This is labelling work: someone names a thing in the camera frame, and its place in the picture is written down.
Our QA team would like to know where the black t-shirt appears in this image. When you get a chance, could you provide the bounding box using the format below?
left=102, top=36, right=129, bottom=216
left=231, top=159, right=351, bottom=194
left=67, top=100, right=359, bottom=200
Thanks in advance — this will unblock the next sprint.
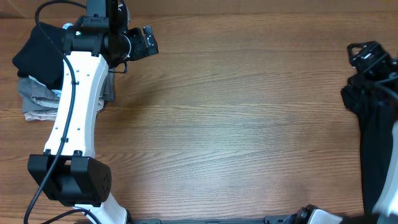
left=12, top=22, right=66, bottom=90

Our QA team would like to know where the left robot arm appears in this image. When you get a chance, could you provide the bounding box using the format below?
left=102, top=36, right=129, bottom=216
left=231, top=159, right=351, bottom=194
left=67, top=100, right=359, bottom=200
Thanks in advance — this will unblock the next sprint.
left=27, top=0, right=159, bottom=223

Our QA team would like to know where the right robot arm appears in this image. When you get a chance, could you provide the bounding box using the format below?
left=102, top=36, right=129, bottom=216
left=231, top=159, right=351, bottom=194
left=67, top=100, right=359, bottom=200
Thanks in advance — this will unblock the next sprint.
left=283, top=41, right=397, bottom=224

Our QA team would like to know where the black clothes pile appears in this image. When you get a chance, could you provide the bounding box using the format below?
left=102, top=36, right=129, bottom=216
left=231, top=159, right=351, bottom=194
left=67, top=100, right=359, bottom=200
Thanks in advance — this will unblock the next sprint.
left=341, top=76, right=397, bottom=214

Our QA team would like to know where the light blue folded garment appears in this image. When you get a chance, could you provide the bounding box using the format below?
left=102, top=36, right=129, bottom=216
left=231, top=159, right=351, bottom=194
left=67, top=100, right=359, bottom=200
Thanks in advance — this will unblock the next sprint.
left=29, top=23, right=73, bottom=97

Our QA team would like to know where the beige folded garment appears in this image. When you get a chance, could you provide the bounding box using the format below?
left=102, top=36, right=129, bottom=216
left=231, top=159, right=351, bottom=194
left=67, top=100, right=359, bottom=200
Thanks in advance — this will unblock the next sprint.
left=24, top=98, right=105, bottom=122

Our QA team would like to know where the grey folded garment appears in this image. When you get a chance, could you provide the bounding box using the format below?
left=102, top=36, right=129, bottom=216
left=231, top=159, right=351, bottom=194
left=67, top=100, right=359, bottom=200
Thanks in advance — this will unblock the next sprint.
left=17, top=73, right=114, bottom=111

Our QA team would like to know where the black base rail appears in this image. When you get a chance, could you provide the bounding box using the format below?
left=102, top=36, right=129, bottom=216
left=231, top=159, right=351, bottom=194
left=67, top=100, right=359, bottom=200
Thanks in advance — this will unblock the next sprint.
left=127, top=215, right=287, bottom=224

